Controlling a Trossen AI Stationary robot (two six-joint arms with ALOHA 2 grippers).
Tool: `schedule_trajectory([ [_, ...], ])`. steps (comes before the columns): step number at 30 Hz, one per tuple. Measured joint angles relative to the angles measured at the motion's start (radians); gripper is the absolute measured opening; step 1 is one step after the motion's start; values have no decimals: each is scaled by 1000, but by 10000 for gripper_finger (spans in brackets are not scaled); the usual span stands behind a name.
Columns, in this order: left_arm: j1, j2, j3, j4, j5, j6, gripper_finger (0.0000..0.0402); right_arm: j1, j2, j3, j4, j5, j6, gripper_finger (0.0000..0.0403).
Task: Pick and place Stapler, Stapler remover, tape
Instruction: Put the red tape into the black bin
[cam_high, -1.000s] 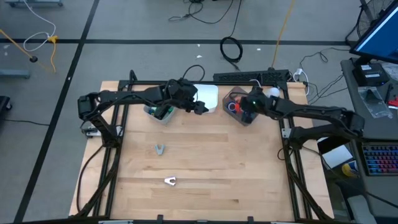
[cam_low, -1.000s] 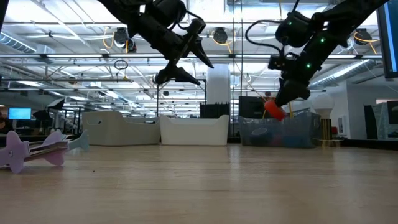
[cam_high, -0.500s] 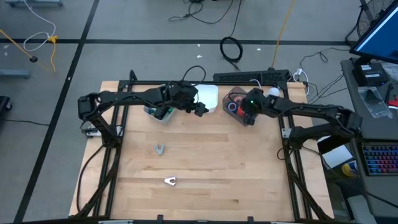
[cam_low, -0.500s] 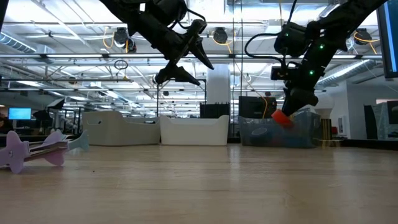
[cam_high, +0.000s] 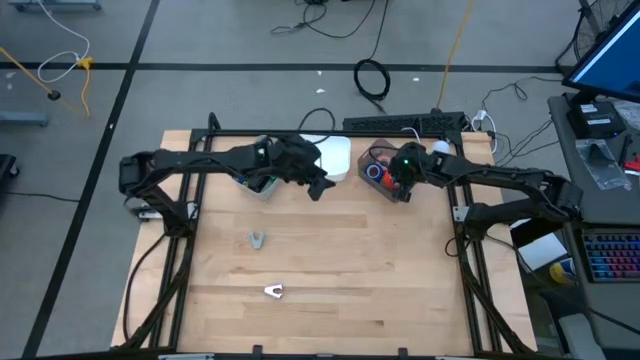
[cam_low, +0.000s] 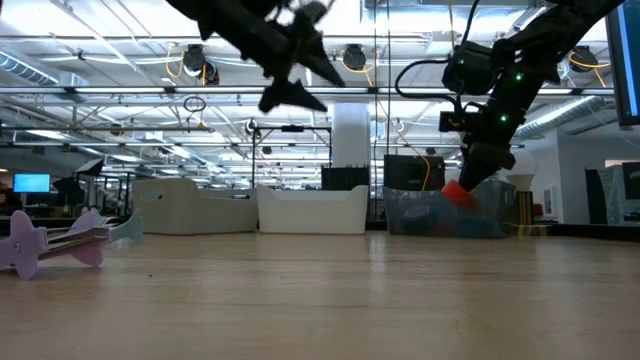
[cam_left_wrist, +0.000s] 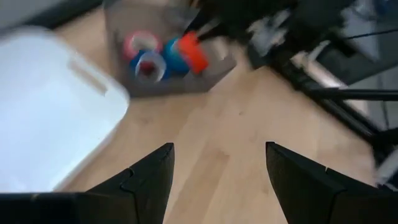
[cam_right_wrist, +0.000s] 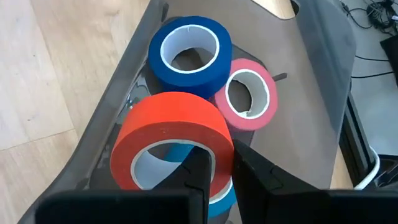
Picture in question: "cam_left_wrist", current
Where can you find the pink tape roll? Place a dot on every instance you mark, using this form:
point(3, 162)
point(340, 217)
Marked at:
point(126, 46)

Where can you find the light blue tape roll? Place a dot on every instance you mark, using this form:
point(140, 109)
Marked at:
point(174, 60)

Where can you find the red tape roll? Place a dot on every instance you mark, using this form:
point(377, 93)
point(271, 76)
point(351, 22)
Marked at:
point(192, 54)

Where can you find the dark blue tape roll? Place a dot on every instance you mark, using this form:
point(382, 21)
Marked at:
point(133, 62)

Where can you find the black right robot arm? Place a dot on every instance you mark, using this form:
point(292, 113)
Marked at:
point(323, 15)

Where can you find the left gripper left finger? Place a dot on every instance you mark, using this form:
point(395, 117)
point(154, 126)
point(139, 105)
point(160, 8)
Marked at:
point(152, 183)

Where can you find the brown translucent plastic bin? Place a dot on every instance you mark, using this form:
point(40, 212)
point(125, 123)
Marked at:
point(186, 87)

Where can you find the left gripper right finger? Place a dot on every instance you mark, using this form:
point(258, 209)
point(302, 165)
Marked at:
point(298, 186)

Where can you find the white plastic bin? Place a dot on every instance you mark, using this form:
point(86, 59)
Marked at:
point(53, 109)

